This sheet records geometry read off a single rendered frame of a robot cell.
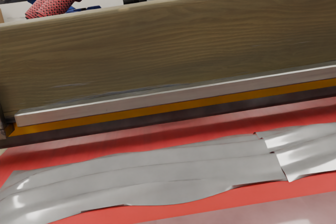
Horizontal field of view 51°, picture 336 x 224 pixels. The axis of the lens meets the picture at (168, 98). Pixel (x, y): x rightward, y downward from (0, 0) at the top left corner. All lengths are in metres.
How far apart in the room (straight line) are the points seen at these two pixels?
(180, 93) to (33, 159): 0.13
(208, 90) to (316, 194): 0.11
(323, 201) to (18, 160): 0.22
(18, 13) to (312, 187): 4.54
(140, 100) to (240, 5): 0.10
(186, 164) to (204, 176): 0.01
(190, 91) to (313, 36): 0.10
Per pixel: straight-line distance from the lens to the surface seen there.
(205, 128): 0.29
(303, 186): 0.21
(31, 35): 0.28
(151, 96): 0.26
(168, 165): 0.22
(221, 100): 0.30
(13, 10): 4.68
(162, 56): 0.27
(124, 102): 0.27
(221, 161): 0.22
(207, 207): 0.20
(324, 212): 0.19
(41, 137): 0.31
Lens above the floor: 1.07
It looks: 17 degrees down
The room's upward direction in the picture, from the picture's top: 9 degrees counter-clockwise
